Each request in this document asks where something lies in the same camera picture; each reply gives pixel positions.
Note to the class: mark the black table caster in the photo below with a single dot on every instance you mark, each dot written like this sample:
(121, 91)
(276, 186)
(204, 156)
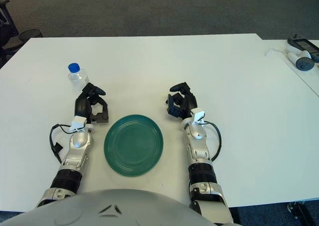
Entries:
(297, 211)

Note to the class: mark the black office chair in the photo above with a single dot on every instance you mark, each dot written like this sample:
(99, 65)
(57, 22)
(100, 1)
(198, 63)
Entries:
(5, 21)

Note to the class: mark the clear bottle blue cap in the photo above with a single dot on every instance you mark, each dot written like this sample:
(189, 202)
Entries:
(77, 78)

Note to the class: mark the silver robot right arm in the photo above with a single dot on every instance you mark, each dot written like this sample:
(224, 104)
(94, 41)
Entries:
(199, 146)

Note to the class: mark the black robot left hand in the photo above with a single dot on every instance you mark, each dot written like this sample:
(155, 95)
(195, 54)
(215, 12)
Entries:
(83, 106)

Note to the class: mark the black mesh wastebasket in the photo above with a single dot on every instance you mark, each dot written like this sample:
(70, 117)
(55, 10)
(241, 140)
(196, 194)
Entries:
(30, 35)

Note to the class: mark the grey handheld screen device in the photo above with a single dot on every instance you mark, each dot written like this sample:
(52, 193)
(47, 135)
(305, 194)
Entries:
(302, 45)

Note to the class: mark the green round plate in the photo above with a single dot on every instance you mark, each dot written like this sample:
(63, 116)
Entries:
(133, 146)

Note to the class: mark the white grey handheld controller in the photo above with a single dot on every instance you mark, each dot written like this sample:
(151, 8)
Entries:
(302, 64)

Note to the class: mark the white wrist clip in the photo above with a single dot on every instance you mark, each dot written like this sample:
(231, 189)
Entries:
(79, 121)
(199, 115)

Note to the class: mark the silver robot torso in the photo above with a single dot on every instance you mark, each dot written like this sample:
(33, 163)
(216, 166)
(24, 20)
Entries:
(112, 211)

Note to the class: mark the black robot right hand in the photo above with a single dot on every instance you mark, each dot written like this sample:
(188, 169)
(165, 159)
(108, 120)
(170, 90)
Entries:
(188, 103)

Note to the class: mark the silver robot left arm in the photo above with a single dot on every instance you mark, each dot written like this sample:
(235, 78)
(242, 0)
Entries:
(77, 141)

